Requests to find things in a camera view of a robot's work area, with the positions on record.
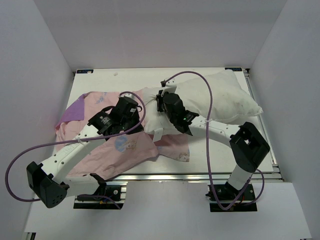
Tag purple cable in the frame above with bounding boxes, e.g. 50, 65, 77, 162
5, 91, 146, 202
160, 71, 265, 210

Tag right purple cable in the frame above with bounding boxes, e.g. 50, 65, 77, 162
160, 71, 265, 210

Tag pink and purple Frozen pillowcase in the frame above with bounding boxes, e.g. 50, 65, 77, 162
55, 91, 190, 180

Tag blue label sticker right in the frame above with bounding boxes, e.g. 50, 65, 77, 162
224, 67, 243, 72

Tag white pillow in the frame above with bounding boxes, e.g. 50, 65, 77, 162
142, 69, 263, 135

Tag blue label sticker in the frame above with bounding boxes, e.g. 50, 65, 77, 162
224, 67, 243, 72
76, 69, 94, 74

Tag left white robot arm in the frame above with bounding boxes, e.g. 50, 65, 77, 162
26, 93, 146, 209

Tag blue label sticker left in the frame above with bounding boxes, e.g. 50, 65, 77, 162
76, 69, 94, 74

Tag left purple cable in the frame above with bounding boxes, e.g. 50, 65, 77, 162
5, 91, 146, 202

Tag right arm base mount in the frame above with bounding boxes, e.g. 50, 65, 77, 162
205, 184, 258, 213

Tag aluminium table front rail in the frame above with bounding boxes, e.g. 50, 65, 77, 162
106, 172, 283, 182

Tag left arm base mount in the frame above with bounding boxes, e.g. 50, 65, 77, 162
71, 173, 127, 210

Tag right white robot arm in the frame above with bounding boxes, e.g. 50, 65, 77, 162
156, 90, 270, 200

